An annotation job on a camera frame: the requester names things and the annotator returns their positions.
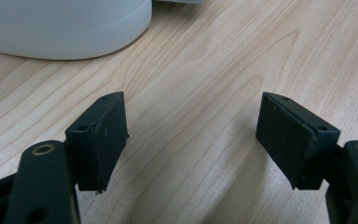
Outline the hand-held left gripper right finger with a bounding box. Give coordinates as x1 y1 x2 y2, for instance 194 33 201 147
255 91 341 191

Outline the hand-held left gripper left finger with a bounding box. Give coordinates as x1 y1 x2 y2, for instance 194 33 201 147
64 91 131 195

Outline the large white round container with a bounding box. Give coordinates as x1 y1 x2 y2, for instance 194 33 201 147
0 0 153 61

